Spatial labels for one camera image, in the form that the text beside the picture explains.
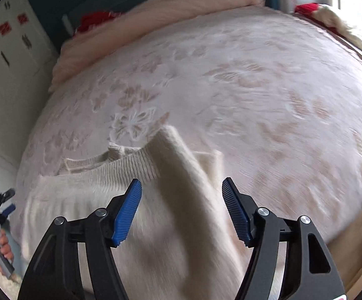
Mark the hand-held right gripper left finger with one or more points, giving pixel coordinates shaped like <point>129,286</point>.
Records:
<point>127,212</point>

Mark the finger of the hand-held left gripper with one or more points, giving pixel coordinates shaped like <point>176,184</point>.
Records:
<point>5,194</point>
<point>8,210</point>

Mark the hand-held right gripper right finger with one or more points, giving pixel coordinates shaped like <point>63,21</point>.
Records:
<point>235,212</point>

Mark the cream knit sweater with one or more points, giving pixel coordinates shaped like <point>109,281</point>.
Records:
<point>174,225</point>

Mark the floral white bedspread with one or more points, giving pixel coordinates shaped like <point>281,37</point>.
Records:
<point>246,100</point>

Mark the white wardrobe with red decals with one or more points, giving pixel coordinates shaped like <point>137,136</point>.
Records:
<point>12,78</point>

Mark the red cloth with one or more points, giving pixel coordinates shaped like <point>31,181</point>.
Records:
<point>96,22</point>
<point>307,7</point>

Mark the pink fluffy blanket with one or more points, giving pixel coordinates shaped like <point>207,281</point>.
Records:
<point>168,9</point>

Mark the cream fluffy cloth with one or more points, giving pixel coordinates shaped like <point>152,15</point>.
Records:
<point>346,28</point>

